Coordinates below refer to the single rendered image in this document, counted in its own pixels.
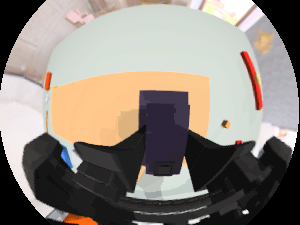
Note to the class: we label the peach rectangular panel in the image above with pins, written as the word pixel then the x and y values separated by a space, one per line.
pixel 103 110

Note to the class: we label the orange-handled awl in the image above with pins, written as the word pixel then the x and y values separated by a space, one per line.
pixel 47 85

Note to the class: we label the blue rectangular tray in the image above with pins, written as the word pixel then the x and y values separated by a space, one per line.
pixel 65 155

